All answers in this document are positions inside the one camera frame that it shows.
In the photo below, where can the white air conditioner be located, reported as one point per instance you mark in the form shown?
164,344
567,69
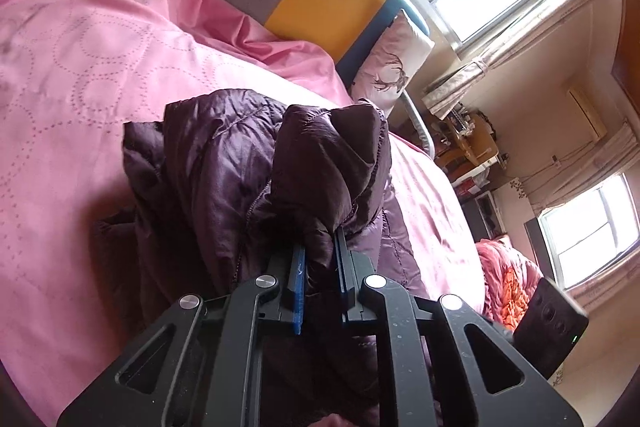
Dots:
587,112

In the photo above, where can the black monitor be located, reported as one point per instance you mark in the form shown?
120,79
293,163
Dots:
480,217

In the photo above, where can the pale window curtain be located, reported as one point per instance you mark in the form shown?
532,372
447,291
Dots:
615,147

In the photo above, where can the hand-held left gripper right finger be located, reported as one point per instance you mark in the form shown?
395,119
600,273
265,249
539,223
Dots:
344,277

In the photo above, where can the wooden desk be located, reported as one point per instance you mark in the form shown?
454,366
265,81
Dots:
480,142

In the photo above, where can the pale striped curtain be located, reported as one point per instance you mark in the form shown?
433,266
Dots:
525,32

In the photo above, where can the red orange quilt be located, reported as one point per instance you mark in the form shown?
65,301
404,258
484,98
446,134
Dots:
510,277

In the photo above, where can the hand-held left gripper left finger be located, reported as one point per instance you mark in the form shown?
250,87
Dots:
298,287

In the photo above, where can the small bright window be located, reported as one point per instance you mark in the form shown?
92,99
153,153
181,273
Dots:
585,232

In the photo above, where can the pink deer print pillow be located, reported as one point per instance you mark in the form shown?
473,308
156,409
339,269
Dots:
395,62

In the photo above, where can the wooden wardrobe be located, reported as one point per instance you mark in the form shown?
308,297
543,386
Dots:
627,57

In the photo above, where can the purple down jacket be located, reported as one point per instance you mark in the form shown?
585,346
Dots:
200,167

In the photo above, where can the grey curved pipe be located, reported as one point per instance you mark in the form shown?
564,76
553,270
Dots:
422,127

